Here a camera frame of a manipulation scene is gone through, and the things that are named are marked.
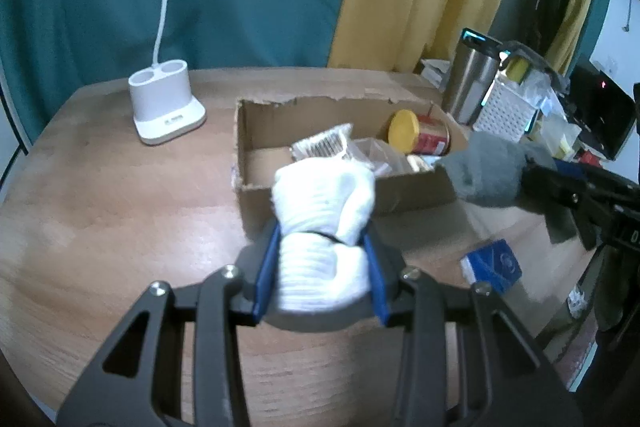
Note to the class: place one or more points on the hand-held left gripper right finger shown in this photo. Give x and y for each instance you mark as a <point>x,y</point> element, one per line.
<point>377,279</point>

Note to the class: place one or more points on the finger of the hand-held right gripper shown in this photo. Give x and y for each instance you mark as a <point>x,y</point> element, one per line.
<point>570,168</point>
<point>560,202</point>

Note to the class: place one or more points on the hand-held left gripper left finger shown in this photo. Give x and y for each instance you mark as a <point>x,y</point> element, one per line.
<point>265,259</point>

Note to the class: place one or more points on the white sock roll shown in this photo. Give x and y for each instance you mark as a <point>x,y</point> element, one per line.
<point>320,217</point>

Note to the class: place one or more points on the grey sock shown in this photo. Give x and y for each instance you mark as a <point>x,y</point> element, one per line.
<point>485,172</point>

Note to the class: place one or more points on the cardboard box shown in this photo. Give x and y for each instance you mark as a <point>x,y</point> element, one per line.
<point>415,193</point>

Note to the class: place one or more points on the clear plastic snack bag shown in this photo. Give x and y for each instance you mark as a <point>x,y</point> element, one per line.
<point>380,157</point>

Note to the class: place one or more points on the red and gold can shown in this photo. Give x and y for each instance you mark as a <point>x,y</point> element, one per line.
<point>425,134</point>

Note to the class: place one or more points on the red box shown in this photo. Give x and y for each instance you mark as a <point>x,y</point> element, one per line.
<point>592,156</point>

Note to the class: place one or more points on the pale yellow tissue pack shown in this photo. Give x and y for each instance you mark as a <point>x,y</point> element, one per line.
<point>562,137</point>

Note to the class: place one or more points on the black electronic device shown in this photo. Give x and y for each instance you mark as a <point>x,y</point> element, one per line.
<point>602,112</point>

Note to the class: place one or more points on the white crumpled plastic bag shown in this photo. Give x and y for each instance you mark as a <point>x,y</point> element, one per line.
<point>537,93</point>

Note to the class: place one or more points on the white perforated plastic basket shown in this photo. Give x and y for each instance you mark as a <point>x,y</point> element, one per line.
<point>505,109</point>

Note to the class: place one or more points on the blue tissue pack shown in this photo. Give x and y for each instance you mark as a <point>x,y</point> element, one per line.
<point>495,264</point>

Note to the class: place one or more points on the dark grey cloth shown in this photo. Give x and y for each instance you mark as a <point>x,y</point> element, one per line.
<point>540,59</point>

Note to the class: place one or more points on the yellow sponge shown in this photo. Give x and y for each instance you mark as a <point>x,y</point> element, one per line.
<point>517,68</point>

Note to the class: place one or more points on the stainless steel tumbler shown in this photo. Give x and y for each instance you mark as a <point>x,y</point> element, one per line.
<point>467,82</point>

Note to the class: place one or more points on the white paper box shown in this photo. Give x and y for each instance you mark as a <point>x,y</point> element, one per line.
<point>434,74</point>

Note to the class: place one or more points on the white desk lamp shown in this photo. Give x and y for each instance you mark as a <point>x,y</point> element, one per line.
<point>165,107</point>

